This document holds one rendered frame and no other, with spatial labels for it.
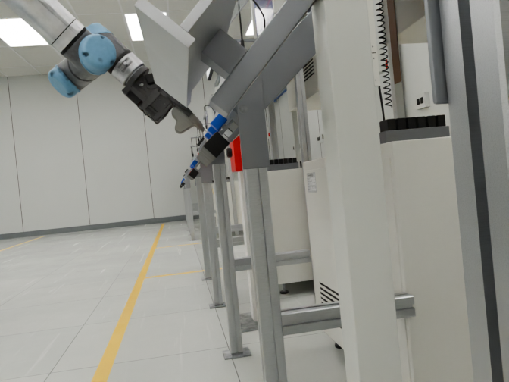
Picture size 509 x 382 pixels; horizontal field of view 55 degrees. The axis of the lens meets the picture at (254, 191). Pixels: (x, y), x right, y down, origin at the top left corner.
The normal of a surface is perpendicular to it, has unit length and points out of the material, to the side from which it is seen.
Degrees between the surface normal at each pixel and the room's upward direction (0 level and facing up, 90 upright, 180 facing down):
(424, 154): 90
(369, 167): 90
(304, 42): 90
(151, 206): 90
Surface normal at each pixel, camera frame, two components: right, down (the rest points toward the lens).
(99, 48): 0.58, -0.04
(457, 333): 0.16, 0.00
